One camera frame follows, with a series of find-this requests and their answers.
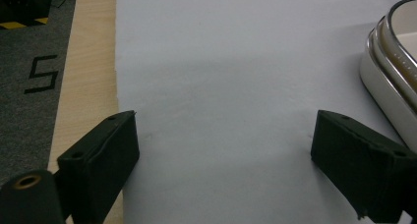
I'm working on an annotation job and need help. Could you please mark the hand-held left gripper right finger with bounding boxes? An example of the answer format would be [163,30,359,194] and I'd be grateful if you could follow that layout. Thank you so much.
[310,109,417,224]

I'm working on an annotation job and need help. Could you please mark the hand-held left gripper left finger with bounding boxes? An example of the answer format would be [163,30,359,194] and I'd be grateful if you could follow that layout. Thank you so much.
[56,110,141,224]

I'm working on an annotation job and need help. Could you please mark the white tray with metal rim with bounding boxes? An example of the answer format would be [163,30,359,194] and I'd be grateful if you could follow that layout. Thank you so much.
[358,0,417,153]

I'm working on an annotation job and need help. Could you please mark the black stand base striped tape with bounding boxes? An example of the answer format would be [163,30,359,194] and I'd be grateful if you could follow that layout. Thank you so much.
[0,0,53,30]

